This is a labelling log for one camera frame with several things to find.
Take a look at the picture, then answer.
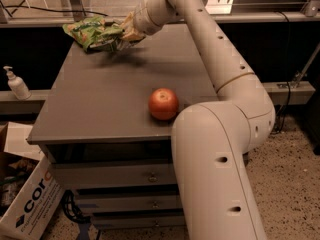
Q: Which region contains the red tomato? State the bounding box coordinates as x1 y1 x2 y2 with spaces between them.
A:
148 88 179 121

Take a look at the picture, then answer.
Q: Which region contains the black floor cable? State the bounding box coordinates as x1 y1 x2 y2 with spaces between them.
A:
0 0 109 18

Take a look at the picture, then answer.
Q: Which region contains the black cable bundle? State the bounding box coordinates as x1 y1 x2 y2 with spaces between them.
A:
61 189 92 225

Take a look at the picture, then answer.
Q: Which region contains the white pump bottle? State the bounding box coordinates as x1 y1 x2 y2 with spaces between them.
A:
3 66 31 100

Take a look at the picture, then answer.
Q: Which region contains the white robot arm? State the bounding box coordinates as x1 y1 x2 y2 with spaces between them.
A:
125 0 275 240

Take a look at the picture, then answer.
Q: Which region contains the white cardboard box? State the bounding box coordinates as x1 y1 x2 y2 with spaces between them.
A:
0 122 64 240

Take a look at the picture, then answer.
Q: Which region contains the grey drawer cabinet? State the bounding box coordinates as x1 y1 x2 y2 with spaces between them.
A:
28 24 216 229

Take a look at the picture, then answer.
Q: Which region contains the green jalapeno chip bag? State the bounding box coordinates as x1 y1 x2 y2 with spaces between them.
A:
88 24 132 53

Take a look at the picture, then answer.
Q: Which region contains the green rice chip bag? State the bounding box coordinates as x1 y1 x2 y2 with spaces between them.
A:
63 16 111 51

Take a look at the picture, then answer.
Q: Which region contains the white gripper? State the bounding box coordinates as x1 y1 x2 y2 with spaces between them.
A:
120 0 181 42

